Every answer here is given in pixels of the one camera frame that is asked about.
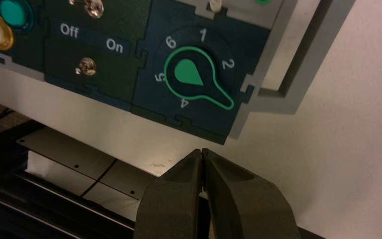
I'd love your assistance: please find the teal round push button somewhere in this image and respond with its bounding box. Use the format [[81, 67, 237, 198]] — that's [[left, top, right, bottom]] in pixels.
[[0, 0, 35, 33]]

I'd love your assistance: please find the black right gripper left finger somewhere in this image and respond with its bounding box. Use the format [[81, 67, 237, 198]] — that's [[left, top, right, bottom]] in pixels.
[[133, 148, 206, 239]]

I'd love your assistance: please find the grey metal base plate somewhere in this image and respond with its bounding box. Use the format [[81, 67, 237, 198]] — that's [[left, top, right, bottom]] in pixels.
[[15, 126, 160, 202]]

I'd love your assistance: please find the metal toggle switch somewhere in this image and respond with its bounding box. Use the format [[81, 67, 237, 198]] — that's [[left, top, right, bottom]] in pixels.
[[75, 57, 97, 77], [69, 0, 105, 19]]

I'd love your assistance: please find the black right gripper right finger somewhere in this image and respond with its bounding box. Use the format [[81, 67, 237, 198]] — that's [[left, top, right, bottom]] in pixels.
[[201, 148, 302, 239]]

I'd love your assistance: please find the dark teal grey modular box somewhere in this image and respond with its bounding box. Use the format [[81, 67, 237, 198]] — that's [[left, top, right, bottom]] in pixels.
[[0, 0, 357, 146]]

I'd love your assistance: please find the dark green rotary knob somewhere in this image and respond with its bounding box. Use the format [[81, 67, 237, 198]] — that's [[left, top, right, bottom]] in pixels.
[[163, 46, 235, 111]]

